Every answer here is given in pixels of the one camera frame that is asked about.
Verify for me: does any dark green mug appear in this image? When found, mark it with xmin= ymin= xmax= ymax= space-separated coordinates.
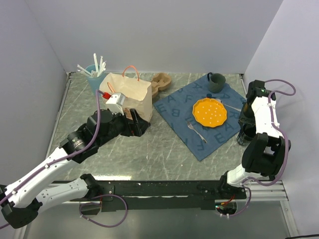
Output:
xmin=207 ymin=72 xmax=226 ymax=94

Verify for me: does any orange dotted plate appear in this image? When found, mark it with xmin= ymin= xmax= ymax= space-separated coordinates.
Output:
xmin=192 ymin=98 xmax=227 ymax=128

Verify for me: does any silver fork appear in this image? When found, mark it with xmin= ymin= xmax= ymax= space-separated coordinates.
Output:
xmin=186 ymin=120 xmax=207 ymax=143

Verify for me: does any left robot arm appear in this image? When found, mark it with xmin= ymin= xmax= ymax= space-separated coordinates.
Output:
xmin=0 ymin=109 xmax=151 ymax=229

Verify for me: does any black mounting base rail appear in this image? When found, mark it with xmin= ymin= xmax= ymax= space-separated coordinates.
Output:
xmin=68 ymin=179 xmax=247 ymax=213

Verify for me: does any blue letter-print cloth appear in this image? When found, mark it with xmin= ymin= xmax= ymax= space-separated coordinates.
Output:
xmin=154 ymin=76 xmax=246 ymax=161

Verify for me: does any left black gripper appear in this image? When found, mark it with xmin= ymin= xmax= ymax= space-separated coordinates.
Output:
xmin=97 ymin=107 xmax=150 ymax=147

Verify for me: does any dark takeout coffee cup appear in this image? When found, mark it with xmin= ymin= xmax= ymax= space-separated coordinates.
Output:
xmin=236 ymin=124 xmax=256 ymax=146

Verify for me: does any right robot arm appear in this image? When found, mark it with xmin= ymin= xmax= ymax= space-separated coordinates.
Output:
xmin=218 ymin=80 xmax=291 ymax=199

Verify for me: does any brown paper takeout bag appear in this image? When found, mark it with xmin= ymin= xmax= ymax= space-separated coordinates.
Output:
xmin=99 ymin=71 xmax=153 ymax=121

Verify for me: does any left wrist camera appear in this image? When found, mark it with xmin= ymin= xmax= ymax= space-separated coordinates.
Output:
xmin=105 ymin=93 xmax=126 ymax=115

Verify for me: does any blue plastic cup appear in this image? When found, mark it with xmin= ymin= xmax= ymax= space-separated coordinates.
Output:
xmin=86 ymin=65 xmax=107 ymax=96

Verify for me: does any white wrapped straw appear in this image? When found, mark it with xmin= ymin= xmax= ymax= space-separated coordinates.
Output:
xmin=93 ymin=53 xmax=99 ymax=75
xmin=77 ymin=64 xmax=92 ymax=77
xmin=97 ymin=56 xmax=105 ymax=77

